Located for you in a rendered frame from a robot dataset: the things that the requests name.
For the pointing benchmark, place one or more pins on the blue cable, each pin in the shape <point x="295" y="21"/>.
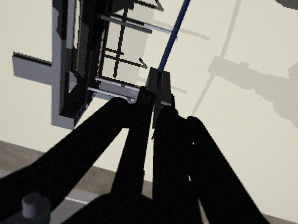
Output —
<point x="172" y="39"/>

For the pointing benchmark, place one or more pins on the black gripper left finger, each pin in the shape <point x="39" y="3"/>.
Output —
<point x="29" y="195"/>

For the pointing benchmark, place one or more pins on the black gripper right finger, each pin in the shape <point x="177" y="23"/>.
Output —
<point x="223" y="197"/>

